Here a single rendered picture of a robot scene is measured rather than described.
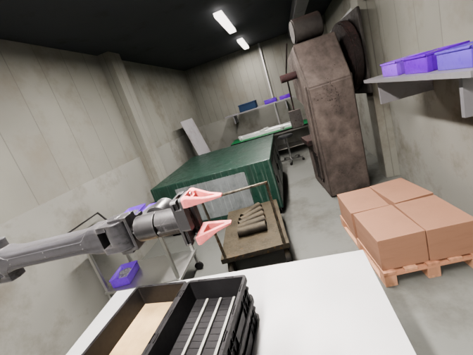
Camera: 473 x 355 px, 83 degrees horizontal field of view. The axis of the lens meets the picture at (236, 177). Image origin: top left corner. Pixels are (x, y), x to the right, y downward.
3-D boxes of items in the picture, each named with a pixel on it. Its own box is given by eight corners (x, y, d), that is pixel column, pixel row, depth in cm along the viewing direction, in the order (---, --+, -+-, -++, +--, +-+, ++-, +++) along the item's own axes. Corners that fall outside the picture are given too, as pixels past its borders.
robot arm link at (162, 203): (118, 256, 61) (102, 222, 59) (142, 231, 72) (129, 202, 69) (165, 246, 58) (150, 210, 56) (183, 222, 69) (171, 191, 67)
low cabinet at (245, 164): (203, 191, 613) (191, 157, 592) (284, 170, 569) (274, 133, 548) (168, 239, 421) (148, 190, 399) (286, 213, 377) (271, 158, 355)
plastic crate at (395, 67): (431, 65, 197) (429, 49, 194) (397, 75, 202) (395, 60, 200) (410, 68, 229) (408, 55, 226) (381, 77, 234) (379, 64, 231)
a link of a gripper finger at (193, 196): (231, 208, 59) (192, 218, 61) (221, 179, 57) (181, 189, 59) (226, 223, 53) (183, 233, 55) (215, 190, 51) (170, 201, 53)
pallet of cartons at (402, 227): (494, 272, 189) (490, 224, 179) (370, 289, 208) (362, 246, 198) (417, 206, 294) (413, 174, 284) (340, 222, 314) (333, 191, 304)
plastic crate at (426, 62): (471, 59, 155) (470, 39, 152) (427, 72, 161) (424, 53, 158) (439, 64, 187) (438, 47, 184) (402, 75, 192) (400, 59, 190)
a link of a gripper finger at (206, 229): (236, 223, 60) (198, 232, 62) (226, 194, 58) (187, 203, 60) (231, 239, 54) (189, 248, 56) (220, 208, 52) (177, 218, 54)
